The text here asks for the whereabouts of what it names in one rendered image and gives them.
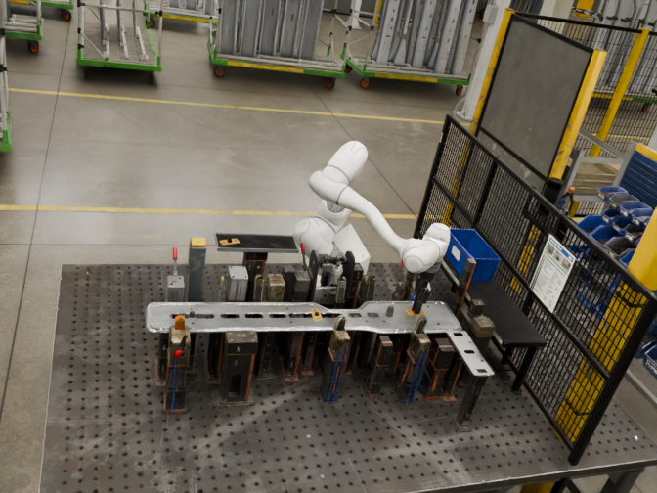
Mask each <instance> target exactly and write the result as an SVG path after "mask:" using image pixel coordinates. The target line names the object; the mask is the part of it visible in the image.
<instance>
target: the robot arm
mask: <svg viewBox="0 0 657 493"><path fill-rule="evenodd" d="M367 157H368V152H367V149H366V147H365V146H364V145H363V144H361V143H360V142H357V141H350V142H348V143H346V144H344V145H343V146H342V147H341V148H340V149H339V150H338V151H337V152H336V153H335V154H334V156H333V157H332V158H331V160H330V161H329V163H328V165H327V167H326V168H325V169H324V170H323V171H316V172H314V173H313V174H312V175H311V177H310V179H309V186H310V187H311V189H312V190H313V191H314V192H315V193H316V194H317V195H318V196H319V197H320V198H322V199H323V200H322V202H321V204H320V206H319V208H318V210H317V212H316V213H315V215H314V216H313V218H312V219H311V218H307V219H303V220H301V221H300V222H298V223H297V224H296V226H295V228H294V231H293V234H294V238H295V240H296V243H297V245H298V246H299V248H300V249H301V243H304V244H305V251H306V253H305V255H306V256H307V257H308V258H309V260H310V255H311V251H312V250H316V251H317V252H318V254H328V255H329V256H332V257H336V256H345V254H344V252H342V251H340V249H339V248H338V247H337V246H336V245H335V242H334V241H333V237H334V235H335V233H336V232H337V231H338V230H339V229H340V228H341V227H342V225H343V224H344V223H345V221H346V220H347V218H348V217H349V215H350V213H351V211H352V210H353V211H356V212H358V213H360V214H362V215H364V216H365V217H366V218H367V219H368V220H369V221H370V222H371V223H372V225H373V226H374V228H375V229H376V231H377V232H378V234H379V235H380V236H381V237H382V238H383V239H384V241H385V242H386V243H387V244H388V245H389V246H390V247H392V248H393V249H394V250H396V251H397V252H398V253H399V254H400V257H401V260H403V263H404V266H405V268H406V269H407V270H408V271H409V272H411V273H417V274H416V286H415V291H414V294H415V297H416V298H415V301H414V304H413V308H412V311H414V314H420V310H421V307H422V304H426V301H427V299H428V298H429V295H430V293H431V292H432V289H431V288H430V285H431V280H433V279H434V278H435V275H436V272H437V271H438V270H439V268H440V265H441V262H442V259H443V257H444V255H445V254H446V251H447V248H448V245H449V241H450V229H449V228H448V227H447V226H446V225H444V224H441V223H433V224H432V225H431V226H430V227H429V229H428V230H427V232H426V235H424V237H423V239H422V240H417V239H414V238H411V239H409V240H405V239H402V238H400V237H399V236H397V235H396V234H395V233H394V232H393V230H392V229H391V228H390V226H389V225H388V223H387V222H386V221H385V219H384V218H383V216H382V215H381V213H380V212H379V211H378V210H377V209H376V208H375V207H374V206H373V205H372V204H371V203H370V202H368V201H367V200H365V199H364V198H363V197H361V196H360V195H359V194H357V193H356V192H355V191H354V190H352V189H351V185H352V182H353V181H355V180H356V179H357V177H358V176H359V174H360V172H361V171H362V169H363V167H364V165H365V163H366V161H367Z"/></svg>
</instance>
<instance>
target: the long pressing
mask: <svg viewBox="0 0 657 493"><path fill-rule="evenodd" d="M413 304H414V302H413V301H366V302H364V303H363V304H362V305H361V306H360V307H359V308H357V309H328V308H325V307H324V306H322V305H320V304H318V303H315V302H153V303H150V304H149V305H148V306H147V308H146V328H147V330H148V331H149V332H151V333H155V334H169V328H170V326H172V325H175V319H171V318H170V315H188V317H189V318H188V319H185V325H188V326H189V329H190V333H225V332H226V331H234V330H237V331H238V330H255V331H256V332H314V331H332V330H333V327H334V325H335V322H336V319H337V318H323V321H314V318H290V317H289V314H312V313H311V309H319V310H320V313H321V314H341V315H345V317H346V320H347V322H346V325H345V329H346V331H369V332H373V333H377V334H411V333H412V331H413V329H414V327H415V325H416V321H417V319H418V318H419V317H420V316H425V317H426V319H427V324H426V326H425V327H424V331H425V333H426V334H441V333H446V332H447V331H462V326H461V324H460V322H459V321H458V319H457V318H456V316H455V315H454V313H453V312H452V310H451V309H450V307H449V306H448V305H447V304H446V303H445V302H443V301H426V304H422V307H421V310H423V312H424V314H425V315H408V313H407V311H406V310H412V308H413ZM390 305H392V306H393V307H394V313H393V316H392V317H388V316H386V311H387V308H388V306H390ZM427 306H428V307H427ZM191 309H192V310H191ZM191 311H194V312H195V315H208V314H211V315H213V316H214V318H212V319H198V318H197V316H195V318H190V312H191ZM222 314H237V315H239V318H221V315H222ZM246 314H261V315H262V317H263V318H246V317H245V315H246ZM270 314H285V315H286V318H270V316H269V315H270ZM348 314H360V315H361V317H349V315H348ZM368 314H377V315H378V317H369V316H368ZM366 321H367V322H366ZM383 321H385V322H383ZM290 322H292V323H290ZM192 323H193V324H192ZM438 324H439V325H438Z"/></svg>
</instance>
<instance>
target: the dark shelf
mask: <svg viewBox="0 0 657 493"><path fill-rule="evenodd" d="M442 264H443V265H444V266H445V268H446V269H447V271H448V272H449V273H450V275H451V276H452V278H453V279H454V280H455V282H456V283H457V285H459V279H461V275H460V273H459V272H458V270H457V269H456V268H455V267H454V265H453V264H452V263H451V261H450V260H449V259H448V257H447V256H446V255H444V257H443V259H442ZM465 296H466V297H467V299H468V300H469V302H470V300H471V299H481V301H482V302H483V303H484V305H485V306H484V309H483V312H482V315H481V316H480V317H483V316H487V317H489V318H490V320H491V321H492V322H493V324H494V325H495V329H494V332H493V335H494V336H495V338H496V339H497V341H498V342H499V343H500V345H501V346H502V348H520V347H546V345H547V342H546V340H545V339H544V338H543V337H542V335H541V334H540V333H539V332H538V331H537V329H536V328H535V327H534V326H533V324H532V323H531V322H530V321H529V320H528V318H527V317H526V316H525V315H524V313H523V312H522V311H521V310H520V308H519V307H518V306H517V305H516V304H515V302H514V301H513V300H512V299H511V297H510V296H509V295H508V294H507V293H506V291H505V290H504V289H503V287H502V286H501V285H500V284H499V283H498V281H497V280H496V279H495V278H494V277H493V280H492V281H470V284H469V286H468V289H467V292H466V295H465Z"/></svg>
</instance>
